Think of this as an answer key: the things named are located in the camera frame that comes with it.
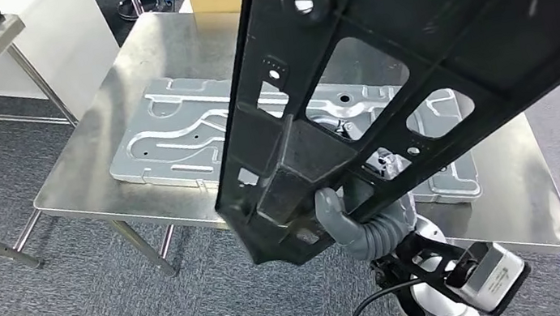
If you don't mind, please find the black pole with round base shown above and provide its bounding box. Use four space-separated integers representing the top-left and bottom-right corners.
115 0 164 23

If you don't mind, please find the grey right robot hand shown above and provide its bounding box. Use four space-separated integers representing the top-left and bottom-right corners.
312 184 363 259

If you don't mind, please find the stainless steel workbench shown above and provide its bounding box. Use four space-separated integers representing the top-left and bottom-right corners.
0 0 560 316

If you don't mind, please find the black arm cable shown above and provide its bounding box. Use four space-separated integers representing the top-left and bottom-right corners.
343 277 432 316

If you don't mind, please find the grey metal jig plate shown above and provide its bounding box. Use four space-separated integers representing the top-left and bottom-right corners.
98 37 485 250

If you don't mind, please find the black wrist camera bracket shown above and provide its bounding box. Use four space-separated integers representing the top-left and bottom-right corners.
368 224 497 316

